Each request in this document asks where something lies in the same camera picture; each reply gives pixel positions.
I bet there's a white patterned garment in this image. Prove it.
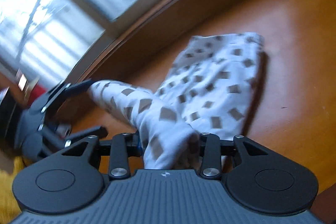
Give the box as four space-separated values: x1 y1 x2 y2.
88 32 264 169

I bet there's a red box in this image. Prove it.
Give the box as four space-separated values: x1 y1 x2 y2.
25 84 48 106

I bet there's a yellow cloth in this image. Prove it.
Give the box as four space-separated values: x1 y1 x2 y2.
1 156 32 223

